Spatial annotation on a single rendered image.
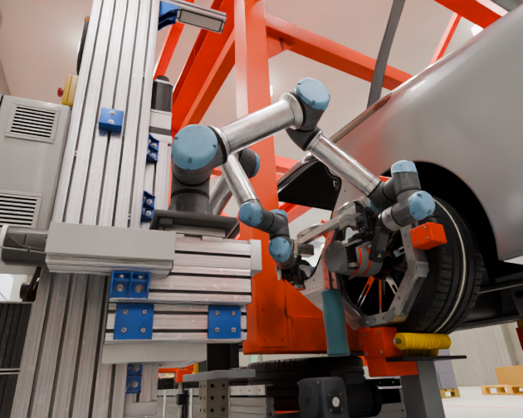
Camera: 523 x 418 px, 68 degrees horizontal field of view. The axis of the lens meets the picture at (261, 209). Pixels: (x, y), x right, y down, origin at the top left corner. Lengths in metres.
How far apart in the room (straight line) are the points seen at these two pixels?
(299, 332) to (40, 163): 1.28
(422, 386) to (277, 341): 0.60
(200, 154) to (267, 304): 0.98
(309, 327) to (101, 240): 1.25
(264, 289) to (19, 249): 1.11
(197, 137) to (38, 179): 0.49
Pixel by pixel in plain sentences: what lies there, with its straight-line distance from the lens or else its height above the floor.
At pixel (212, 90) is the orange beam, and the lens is 3.36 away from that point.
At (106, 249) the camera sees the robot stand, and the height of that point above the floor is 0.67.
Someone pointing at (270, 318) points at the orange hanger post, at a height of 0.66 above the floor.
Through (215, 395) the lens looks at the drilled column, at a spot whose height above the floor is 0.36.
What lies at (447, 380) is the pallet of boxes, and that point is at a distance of 8.56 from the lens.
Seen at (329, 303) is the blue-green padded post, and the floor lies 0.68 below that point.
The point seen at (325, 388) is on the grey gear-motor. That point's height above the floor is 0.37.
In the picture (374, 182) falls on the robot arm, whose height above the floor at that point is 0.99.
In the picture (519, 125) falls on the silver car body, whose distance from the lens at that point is 1.64.
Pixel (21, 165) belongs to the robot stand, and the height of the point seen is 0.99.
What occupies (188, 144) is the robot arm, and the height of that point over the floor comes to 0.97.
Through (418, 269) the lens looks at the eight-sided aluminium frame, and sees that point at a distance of 1.50.
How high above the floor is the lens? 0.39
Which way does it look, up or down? 24 degrees up
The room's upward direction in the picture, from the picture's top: 3 degrees counter-clockwise
